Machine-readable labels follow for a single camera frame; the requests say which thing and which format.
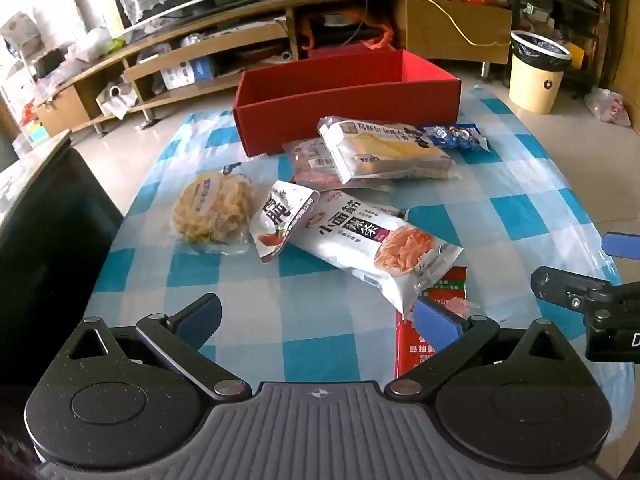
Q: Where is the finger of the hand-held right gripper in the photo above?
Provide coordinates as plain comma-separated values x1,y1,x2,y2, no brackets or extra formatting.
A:
530,265,640,312
601,232,640,260

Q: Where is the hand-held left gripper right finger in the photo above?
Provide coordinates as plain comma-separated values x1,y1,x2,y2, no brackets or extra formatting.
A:
385,295,587,402

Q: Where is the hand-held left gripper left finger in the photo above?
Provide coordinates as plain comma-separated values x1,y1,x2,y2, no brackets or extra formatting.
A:
60,292,253,403

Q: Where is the red snack packet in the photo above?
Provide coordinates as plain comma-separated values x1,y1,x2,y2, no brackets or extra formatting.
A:
395,266,483,381

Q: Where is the round cookie packet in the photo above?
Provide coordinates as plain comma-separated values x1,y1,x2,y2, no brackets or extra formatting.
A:
170,164,258,257

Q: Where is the large white spicy strips packet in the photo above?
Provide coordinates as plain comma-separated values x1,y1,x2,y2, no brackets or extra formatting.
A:
287,189,465,317

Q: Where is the small white chili snack packet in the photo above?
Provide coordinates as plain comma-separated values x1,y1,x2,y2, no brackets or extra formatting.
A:
249,180,321,264

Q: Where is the blue candy packet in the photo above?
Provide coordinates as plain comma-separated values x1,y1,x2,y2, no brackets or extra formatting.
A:
419,124,493,153

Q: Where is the sliced bread packet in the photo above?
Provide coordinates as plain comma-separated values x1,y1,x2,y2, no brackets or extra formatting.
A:
318,116,463,184

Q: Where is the pink sausage packet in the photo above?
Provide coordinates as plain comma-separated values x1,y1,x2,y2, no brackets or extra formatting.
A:
281,137,396,193

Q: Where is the red cardboard box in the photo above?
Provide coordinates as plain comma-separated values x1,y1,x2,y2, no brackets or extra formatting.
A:
231,50,462,158

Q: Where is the blue white checkered tablecloth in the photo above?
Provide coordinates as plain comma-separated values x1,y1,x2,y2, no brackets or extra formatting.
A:
87,82,636,411

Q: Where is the white plastic bag with red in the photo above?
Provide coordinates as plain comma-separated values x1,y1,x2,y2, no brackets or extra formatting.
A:
585,87,632,127

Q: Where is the dark furniture piece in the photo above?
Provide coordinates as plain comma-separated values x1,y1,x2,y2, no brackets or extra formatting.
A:
0,130,125,391

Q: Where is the cream trash bin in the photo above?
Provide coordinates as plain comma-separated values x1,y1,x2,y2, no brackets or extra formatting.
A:
509,30,572,113

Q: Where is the white paper bag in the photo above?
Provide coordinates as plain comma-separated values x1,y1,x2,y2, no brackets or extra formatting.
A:
96,82,138,120

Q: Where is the dark metal shelf rack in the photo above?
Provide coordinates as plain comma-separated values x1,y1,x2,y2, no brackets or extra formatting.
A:
520,0,640,101

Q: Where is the blue white carton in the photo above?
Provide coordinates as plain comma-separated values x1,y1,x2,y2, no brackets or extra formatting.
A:
161,56,216,90

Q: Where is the wooden tv stand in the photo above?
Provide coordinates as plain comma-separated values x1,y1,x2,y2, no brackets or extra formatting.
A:
32,0,513,133

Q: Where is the red flat box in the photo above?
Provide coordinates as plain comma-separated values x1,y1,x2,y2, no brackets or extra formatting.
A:
307,42,396,61

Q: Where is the orange plastic bag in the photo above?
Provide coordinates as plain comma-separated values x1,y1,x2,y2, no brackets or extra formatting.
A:
300,2,396,51

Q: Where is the flat screen television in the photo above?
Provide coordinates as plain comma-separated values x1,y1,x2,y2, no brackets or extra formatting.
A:
102,0,313,43

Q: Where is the white printed carton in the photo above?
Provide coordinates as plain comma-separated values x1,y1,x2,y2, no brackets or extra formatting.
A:
0,10,41,58

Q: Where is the yellow cable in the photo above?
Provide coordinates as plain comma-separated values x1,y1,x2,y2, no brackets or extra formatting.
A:
350,0,511,48

